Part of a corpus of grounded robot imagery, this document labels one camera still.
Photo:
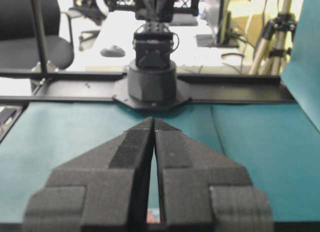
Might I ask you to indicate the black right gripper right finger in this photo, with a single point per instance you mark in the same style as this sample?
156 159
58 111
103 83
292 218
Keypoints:
203 190

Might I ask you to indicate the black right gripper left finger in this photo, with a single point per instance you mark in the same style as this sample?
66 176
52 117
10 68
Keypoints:
104 189

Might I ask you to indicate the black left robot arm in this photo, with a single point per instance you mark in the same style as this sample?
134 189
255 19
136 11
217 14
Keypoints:
151 82

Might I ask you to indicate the teal table mat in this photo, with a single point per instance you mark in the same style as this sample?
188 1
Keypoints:
277 144

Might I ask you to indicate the black computer mouse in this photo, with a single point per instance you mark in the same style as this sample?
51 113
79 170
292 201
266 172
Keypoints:
113 52

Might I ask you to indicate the black office chair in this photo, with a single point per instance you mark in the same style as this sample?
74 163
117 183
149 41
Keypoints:
18 45

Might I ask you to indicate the black aluminium frame rail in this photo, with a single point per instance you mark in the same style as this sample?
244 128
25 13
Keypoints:
67 87

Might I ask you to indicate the black vertical frame post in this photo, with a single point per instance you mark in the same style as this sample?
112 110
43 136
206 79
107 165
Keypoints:
39 31

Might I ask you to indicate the silver camera tripod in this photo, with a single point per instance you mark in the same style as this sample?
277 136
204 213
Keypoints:
271 55

